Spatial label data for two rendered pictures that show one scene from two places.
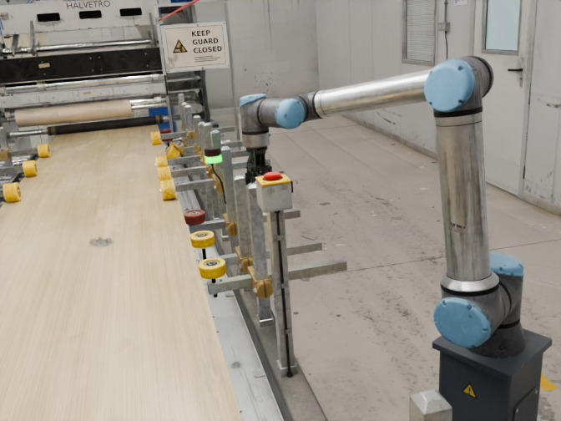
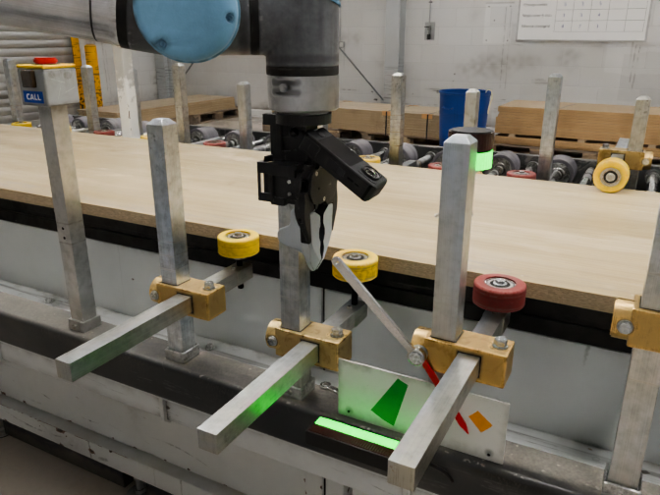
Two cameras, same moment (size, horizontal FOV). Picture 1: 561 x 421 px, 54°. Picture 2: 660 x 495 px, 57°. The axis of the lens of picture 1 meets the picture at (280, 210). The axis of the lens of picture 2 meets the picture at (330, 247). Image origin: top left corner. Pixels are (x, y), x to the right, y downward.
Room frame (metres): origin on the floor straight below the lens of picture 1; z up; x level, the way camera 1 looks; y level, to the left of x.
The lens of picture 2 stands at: (2.36, -0.50, 1.27)
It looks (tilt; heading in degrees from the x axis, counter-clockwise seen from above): 20 degrees down; 131
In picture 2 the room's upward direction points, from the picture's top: straight up
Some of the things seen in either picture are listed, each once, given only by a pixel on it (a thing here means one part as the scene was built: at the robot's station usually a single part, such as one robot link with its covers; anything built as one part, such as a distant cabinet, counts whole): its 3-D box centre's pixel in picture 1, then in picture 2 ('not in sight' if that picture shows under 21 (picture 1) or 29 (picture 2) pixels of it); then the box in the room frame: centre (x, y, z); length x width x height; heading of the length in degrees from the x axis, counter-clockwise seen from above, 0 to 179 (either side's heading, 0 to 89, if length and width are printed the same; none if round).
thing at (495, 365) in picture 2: (231, 224); (462, 352); (2.01, 0.19, 0.85); 0.13 x 0.06 x 0.05; 13
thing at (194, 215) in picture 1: (195, 225); (497, 312); (1.99, 0.33, 0.85); 0.08 x 0.08 x 0.11
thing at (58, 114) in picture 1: (104, 110); not in sight; (4.16, 1.24, 1.05); 1.43 x 0.12 x 0.12; 103
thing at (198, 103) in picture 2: not in sight; (164, 108); (-5.41, 4.73, 0.23); 2.41 x 0.77 x 0.17; 102
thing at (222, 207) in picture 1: (220, 187); (651, 334); (2.23, 0.24, 0.93); 0.03 x 0.03 x 0.48; 13
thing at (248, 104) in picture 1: (255, 114); (299, 21); (1.82, 0.06, 1.29); 0.10 x 0.09 x 0.12; 49
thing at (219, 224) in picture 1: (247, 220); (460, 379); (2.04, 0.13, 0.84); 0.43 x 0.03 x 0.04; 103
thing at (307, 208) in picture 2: not in sight; (307, 209); (1.85, 0.05, 1.06); 0.05 x 0.02 x 0.09; 103
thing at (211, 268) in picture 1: (213, 279); (239, 260); (1.51, 0.21, 0.85); 0.08 x 0.08 x 0.11
